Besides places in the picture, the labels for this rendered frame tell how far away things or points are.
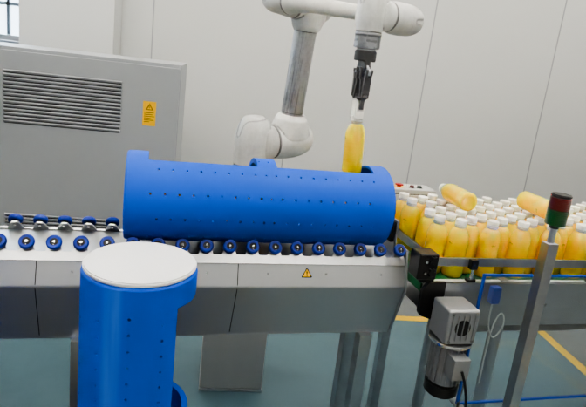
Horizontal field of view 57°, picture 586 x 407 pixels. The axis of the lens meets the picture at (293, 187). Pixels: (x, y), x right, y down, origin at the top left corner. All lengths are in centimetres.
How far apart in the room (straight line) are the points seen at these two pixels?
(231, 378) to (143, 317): 143
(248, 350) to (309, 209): 109
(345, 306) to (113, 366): 86
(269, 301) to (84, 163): 191
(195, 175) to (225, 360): 121
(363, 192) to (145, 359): 86
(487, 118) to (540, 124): 52
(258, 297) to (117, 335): 60
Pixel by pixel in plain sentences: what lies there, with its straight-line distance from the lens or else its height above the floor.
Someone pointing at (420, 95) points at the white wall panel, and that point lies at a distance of 487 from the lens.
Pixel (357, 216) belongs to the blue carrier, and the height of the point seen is 109.
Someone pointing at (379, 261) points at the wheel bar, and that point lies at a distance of 190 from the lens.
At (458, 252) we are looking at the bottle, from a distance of 193.
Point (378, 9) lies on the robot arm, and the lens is 186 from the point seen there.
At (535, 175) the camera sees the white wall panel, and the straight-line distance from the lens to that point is 550.
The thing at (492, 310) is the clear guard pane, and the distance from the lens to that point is 200.
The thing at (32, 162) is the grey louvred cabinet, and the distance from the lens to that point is 353.
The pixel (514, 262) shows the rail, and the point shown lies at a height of 97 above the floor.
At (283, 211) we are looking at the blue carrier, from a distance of 170.
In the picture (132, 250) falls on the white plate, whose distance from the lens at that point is 148.
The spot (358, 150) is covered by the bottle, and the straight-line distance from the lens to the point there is 190.
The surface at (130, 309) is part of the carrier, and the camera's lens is 132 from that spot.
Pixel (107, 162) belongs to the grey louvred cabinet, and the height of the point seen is 83.
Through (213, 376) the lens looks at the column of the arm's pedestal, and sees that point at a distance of 271.
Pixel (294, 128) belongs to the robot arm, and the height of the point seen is 126.
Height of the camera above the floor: 158
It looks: 14 degrees down
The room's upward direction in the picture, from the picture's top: 7 degrees clockwise
